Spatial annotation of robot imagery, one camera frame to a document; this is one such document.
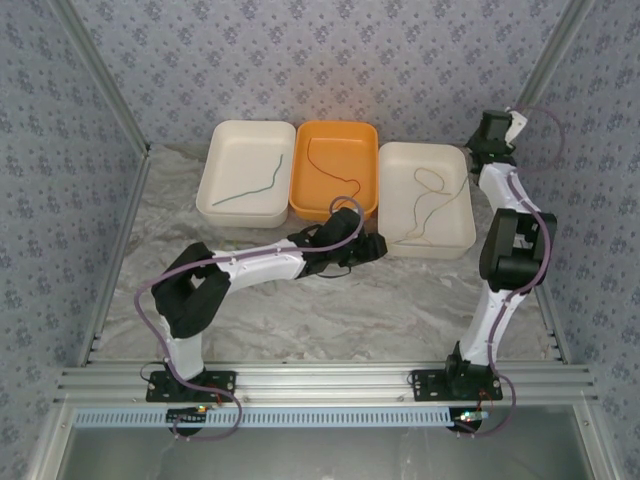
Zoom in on cream plastic bin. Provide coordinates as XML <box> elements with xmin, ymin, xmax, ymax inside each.
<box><xmin>377</xmin><ymin>141</ymin><xmax>477</xmax><ymax>260</ymax></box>
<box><xmin>195</xmin><ymin>119</ymin><xmax>297</xmax><ymax>230</ymax></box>

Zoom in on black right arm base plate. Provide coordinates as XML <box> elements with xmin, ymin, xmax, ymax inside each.
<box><xmin>409</xmin><ymin>367</ymin><xmax>504</xmax><ymax>404</ymax></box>

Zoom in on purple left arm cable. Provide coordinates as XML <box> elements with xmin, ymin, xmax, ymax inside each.
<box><xmin>135</xmin><ymin>195</ymin><xmax>364</xmax><ymax>444</ymax></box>

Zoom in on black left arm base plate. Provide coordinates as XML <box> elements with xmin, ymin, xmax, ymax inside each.
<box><xmin>144</xmin><ymin>368</ymin><xmax>238</xmax><ymax>404</ymax></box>

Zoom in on thin olive green cable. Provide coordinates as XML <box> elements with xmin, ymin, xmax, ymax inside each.
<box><xmin>389</xmin><ymin>172</ymin><xmax>472</xmax><ymax>247</ymax></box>

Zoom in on aluminium frame post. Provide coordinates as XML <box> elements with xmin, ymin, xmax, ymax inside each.
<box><xmin>49</xmin><ymin>0</ymin><xmax>152</xmax><ymax>156</ymax></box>
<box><xmin>493</xmin><ymin>0</ymin><xmax>597</xmax><ymax>154</ymax></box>

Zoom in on thin dark green cable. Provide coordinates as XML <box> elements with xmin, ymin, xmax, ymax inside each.
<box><xmin>212</xmin><ymin>153</ymin><xmax>285</xmax><ymax>207</ymax></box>

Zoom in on thin red cable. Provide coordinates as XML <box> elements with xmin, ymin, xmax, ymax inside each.
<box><xmin>304</xmin><ymin>136</ymin><xmax>362</xmax><ymax>199</ymax></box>

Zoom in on sheet metal panel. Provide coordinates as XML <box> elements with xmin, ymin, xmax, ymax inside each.
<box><xmin>27</xmin><ymin>404</ymin><xmax>619</xmax><ymax>480</ymax></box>

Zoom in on small circuit board with LED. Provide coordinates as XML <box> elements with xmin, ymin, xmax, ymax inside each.
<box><xmin>451</xmin><ymin>408</ymin><xmax>490</xmax><ymax>432</ymax></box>
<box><xmin>166</xmin><ymin>404</ymin><xmax>210</xmax><ymax>427</ymax></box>

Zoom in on orange plastic bin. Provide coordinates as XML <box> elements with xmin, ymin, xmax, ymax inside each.
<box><xmin>289</xmin><ymin>119</ymin><xmax>380</xmax><ymax>222</ymax></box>

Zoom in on grey slotted cable duct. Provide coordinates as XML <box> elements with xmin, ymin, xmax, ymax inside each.
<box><xmin>72</xmin><ymin>405</ymin><xmax>584</xmax><ymax>429</ymax></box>

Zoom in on aluminium mounting rail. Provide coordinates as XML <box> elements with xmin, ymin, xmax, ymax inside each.
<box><xmin>54</xmin><ymin>362</ymin><xmax>599</xmax><ymax>407</ymax></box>

